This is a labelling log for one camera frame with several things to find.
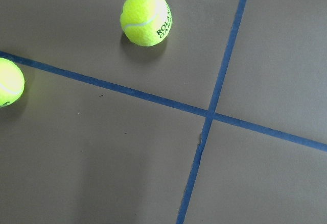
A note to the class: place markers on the Roland Garros tennis ball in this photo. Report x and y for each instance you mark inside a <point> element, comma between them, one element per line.
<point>146,22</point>

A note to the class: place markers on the Wilson tennis ball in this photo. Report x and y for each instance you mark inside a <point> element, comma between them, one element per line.
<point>12,82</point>

